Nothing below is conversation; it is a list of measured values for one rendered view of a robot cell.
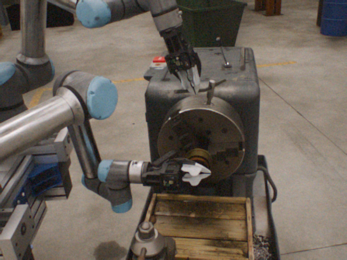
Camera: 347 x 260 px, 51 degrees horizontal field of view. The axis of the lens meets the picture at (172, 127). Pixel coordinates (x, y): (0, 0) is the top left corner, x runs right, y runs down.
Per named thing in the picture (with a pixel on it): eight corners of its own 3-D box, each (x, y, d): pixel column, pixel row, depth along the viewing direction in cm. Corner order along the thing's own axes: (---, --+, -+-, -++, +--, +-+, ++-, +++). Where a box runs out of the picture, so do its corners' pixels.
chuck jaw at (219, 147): (209, 137, 131) (242, 136, 128) (210, 149, 133) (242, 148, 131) (206, 153, 121) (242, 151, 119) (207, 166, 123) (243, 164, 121)
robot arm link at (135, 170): (136, 174, 123) (134, 154, 120) (149, 175, 123) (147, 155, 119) (130, 188, 117) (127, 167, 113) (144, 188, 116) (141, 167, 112)
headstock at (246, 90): (167, 113, 209) (162, 47, 192) (251, 114, 202) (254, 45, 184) (145, 170, 157) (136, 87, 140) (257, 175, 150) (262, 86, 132)
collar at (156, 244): (135, 231, 88) (134, 221, 87) (167, 233, 87) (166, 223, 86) (127, 255, 81) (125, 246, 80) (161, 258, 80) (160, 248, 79)
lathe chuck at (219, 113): (157, 162, 146) (166, 91, 131) (234, 176, 144) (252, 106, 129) (153, 175, 138) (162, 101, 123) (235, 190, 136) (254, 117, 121)
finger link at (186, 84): (184, 103, 106) (173, 74, 102) (186, 95, 111) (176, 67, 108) (194, 99, 105) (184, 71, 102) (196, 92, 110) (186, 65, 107)
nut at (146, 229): (140, 227, 85) (138, 216, 83) (156, 228, 84) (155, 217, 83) (136, 240, 81) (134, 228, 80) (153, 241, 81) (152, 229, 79)
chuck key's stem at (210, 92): (206, 109, 129) (211, 79, 123) (211, 111, 128) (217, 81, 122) (203, 111, 127) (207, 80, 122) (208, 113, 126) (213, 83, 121)
